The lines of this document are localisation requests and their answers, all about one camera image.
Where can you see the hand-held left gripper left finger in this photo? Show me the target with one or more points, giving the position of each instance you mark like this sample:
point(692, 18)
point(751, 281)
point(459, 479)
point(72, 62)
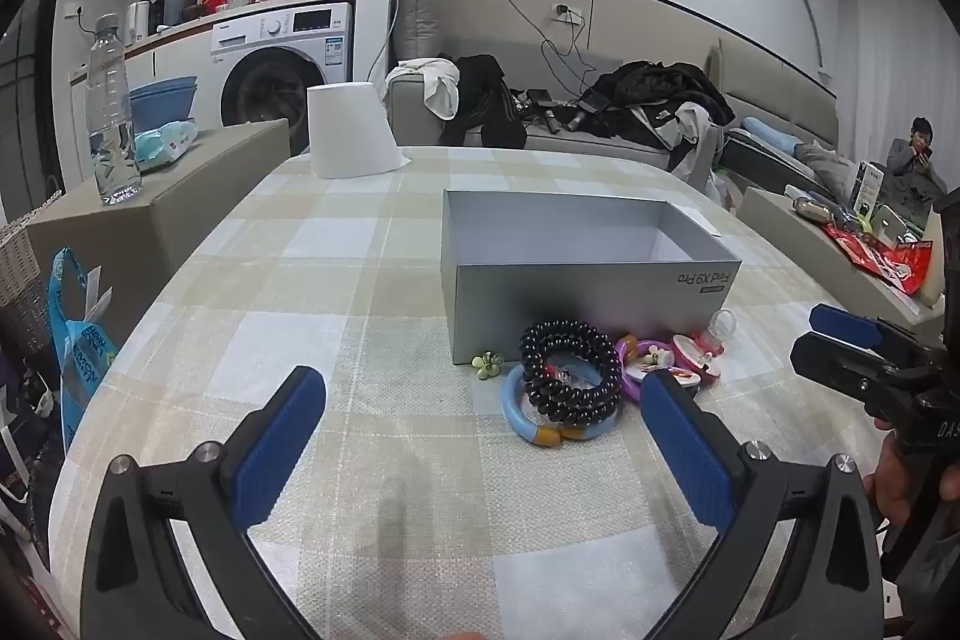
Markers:
point(277, 452)

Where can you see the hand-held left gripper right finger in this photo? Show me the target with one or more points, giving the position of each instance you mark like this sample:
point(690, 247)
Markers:
point(686, 452)

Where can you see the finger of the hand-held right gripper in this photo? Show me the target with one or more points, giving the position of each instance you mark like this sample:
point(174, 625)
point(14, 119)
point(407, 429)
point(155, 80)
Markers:
point(832, 362)
point(844, 321)

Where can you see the purple bangle with charm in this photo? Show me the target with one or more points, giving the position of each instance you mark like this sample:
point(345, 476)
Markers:
point(621, 359)

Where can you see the blue bangle with amber beads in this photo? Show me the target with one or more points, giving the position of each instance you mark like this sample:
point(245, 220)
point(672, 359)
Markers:
point(512, 407)

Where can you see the grey cardboard box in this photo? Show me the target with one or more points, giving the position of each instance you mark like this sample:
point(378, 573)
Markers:
point(585, 302)

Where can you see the person's right forearm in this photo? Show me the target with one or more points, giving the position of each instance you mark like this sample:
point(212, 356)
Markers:
point(926, 561)

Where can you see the person's right hand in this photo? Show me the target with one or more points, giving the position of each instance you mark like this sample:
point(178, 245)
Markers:
point(892, 482)

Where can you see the red packaging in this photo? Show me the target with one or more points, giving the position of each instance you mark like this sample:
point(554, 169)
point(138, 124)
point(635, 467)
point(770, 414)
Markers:
point(885, 257)

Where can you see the beige side table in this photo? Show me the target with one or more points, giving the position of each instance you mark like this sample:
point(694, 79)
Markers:
point(787, 242)

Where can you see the white upright carton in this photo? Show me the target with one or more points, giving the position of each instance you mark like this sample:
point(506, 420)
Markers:
point(868, 186)

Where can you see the white paper card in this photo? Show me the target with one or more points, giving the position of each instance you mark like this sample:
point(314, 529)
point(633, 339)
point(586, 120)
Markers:
point(705, 225)

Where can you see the checked tablecloth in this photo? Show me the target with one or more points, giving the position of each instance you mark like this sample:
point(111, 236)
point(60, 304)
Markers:
point(337, 280)

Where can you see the dark mattress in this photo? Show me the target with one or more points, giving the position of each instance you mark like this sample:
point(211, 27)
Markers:
point(757, 149)

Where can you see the green flower hair clip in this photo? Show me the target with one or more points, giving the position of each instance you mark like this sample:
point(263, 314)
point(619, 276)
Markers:
point(489, 365)

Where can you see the blue plastic bag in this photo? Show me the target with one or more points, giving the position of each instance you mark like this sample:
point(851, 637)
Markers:
point(79, 347)

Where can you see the grey and white jacket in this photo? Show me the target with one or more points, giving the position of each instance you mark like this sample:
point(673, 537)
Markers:
point(686, 126)

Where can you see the brown cardboard carton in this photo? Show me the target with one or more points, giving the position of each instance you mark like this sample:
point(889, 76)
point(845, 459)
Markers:
point(187, 212)

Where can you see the white curtain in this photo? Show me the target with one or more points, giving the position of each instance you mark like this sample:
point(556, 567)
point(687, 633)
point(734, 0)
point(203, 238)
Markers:
point(885, 55)

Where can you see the black jacket pile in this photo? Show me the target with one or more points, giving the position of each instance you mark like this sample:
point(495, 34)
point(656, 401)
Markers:
point(652, 81)

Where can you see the wicker basket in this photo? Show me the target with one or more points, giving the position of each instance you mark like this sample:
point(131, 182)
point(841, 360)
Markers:
point(19, 265)

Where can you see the wet wipes pack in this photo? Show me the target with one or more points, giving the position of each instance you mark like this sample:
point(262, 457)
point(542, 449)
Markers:
point(165, 145)

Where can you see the white tapered container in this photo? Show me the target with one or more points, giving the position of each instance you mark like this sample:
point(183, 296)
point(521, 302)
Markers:
point(352, 130)

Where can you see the grey sofa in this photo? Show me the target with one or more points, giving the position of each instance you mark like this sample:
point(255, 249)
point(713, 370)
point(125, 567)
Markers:
point(412, 115)

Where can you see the blue plastic basins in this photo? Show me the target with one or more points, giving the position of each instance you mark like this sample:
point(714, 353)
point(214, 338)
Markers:
point(161, 100)

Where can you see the clear plastic water bottle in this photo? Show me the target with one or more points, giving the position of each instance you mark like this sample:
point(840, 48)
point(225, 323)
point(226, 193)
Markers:
point(112, 115)

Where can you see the white garment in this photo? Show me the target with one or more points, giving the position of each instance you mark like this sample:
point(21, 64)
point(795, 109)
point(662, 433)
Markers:
point(439, 85)

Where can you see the black garment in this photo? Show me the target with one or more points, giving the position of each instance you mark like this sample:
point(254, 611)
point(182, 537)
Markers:
point(484, 93)

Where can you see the white washing machine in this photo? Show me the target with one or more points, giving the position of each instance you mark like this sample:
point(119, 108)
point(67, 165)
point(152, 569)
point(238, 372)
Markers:
point(300, 40)

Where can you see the white kettle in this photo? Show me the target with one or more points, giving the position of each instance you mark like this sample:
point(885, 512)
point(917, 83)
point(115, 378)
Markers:
point(136, 25)

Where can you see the black kitchen appliance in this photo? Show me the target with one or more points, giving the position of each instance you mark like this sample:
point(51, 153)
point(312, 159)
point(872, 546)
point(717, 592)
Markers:
point(172, 10)

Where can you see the grey pillow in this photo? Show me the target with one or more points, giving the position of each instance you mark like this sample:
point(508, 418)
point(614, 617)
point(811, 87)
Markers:
point(418, 18)

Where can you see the wall socket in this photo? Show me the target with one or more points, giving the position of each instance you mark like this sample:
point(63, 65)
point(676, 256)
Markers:
point(564, 12)

